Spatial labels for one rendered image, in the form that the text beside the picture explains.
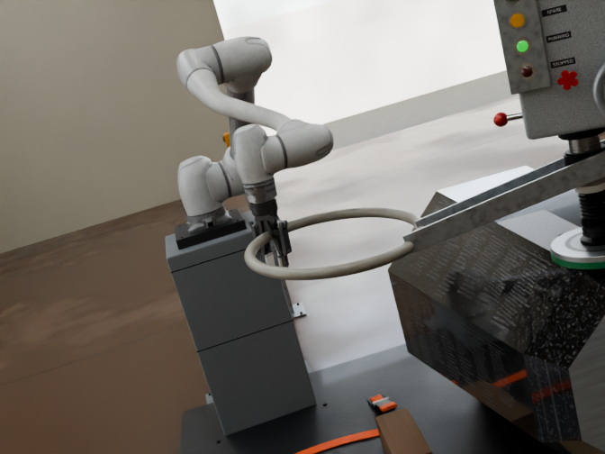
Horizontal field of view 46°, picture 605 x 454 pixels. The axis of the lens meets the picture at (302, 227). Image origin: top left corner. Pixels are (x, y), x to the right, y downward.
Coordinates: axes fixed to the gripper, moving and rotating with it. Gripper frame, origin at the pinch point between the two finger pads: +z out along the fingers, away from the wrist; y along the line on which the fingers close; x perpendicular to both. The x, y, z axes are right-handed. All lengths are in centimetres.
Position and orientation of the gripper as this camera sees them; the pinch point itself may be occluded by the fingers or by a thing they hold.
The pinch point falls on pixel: (277, 266)
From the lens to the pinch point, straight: 206.2
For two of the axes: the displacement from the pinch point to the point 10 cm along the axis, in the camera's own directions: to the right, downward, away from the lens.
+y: 7.6, 0.3, -6.5
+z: 2.0, 9.4, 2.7
